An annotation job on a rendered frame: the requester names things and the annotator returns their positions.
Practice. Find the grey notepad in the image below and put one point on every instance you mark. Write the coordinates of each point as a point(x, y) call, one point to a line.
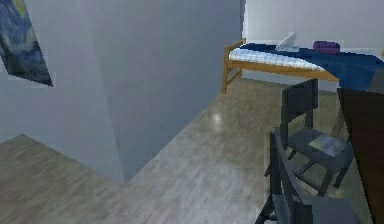
point(327, 144)

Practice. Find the dark brown dining table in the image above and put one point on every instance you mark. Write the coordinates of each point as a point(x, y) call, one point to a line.
point(366, 140)

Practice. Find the dark grey chair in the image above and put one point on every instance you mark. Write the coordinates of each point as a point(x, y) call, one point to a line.
point(316, 146)
point(293, 203)

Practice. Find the purple box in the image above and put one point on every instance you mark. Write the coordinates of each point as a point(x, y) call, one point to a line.
point(326, 47)

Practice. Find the wooden bed blue blanket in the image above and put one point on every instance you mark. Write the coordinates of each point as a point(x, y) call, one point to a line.
point(350, 66)

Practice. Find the blue swirl wall painting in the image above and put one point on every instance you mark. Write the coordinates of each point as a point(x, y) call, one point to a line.
point(18, 43)

